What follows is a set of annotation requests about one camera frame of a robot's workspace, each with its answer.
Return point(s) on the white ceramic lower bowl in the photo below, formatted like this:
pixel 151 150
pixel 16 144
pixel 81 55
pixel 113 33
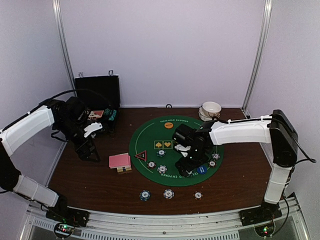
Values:
pixel 205 117

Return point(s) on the blue round blind button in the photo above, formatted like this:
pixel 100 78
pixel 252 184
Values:
pixel 202 170

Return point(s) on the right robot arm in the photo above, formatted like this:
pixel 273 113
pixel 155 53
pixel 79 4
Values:
pixel 274 129

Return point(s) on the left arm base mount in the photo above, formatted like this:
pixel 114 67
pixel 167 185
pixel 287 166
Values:
pixel 70 216

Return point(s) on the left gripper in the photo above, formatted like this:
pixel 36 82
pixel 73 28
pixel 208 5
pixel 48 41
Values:
pixel 83 154

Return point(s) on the teal chip row in case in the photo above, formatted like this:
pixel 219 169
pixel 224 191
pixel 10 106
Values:
pixel 111 114

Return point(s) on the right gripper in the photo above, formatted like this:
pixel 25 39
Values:
pixel 190 167

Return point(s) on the gold card deck box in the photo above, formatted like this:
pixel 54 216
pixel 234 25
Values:
pixel 123 169

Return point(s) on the black red triangle token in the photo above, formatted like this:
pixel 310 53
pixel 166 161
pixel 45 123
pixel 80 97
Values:
pixel 142 156

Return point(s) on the green round poker mat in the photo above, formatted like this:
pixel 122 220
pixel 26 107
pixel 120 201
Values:
pixel 153 136

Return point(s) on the white ceramic upper bowl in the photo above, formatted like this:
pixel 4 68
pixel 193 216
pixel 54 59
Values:
pixel 211 109

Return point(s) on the green blue chips in case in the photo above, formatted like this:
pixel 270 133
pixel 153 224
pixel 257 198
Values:
pixel 106 111

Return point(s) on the white ceramic bowl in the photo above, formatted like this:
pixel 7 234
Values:
pixel 205 117
pixel 211 109

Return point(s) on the card deck in case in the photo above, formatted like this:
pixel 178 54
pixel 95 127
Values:
pixel 96 114

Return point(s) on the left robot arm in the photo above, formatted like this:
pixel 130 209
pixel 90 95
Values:
pixel 71 118

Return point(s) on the green blue chip stack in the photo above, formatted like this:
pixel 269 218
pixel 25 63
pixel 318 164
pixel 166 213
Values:
pixel 145 195

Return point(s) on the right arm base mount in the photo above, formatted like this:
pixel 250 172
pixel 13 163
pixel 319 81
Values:
pixel 257 215

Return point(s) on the red playing card deck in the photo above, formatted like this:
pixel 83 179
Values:
pixel 119 161

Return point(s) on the blue tan chip stack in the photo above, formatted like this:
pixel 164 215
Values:
pixel 168 194

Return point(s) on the black poker chip case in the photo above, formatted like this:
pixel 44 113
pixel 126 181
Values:
pixel 99 93

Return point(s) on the orange round blind button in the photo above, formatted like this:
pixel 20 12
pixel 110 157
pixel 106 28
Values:
pixel 168 125

